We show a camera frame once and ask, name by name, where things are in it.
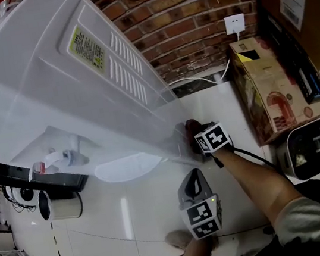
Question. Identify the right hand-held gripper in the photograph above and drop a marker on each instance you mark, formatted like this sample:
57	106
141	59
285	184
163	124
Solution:
214	138

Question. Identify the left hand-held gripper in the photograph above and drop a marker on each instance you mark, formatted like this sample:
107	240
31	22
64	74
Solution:
202	217

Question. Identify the brown cloth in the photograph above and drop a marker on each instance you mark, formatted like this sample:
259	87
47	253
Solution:
193	126

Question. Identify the white water dispenser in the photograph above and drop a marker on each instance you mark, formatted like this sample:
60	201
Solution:
52	96

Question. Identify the person's right forearm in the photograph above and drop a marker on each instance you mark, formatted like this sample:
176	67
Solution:
258	181

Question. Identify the person's left shoe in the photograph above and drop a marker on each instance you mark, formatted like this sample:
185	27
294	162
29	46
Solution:
177	237

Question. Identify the white square waste bin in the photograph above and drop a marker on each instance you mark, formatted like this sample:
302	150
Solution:
285	158

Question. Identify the printed cardboard box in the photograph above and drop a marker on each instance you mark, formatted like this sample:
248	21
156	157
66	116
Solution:
271	91

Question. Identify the flat black box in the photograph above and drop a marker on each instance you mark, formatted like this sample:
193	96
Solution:
297	66

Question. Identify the person's black shorts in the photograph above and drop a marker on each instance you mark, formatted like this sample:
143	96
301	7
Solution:
317	192

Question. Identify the steel trash can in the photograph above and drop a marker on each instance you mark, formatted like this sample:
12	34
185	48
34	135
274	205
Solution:
64	206

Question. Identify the black framed glass panel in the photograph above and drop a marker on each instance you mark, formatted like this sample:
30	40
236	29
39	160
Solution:
35	177

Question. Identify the white wall socket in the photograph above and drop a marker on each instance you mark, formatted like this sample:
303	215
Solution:
234	24

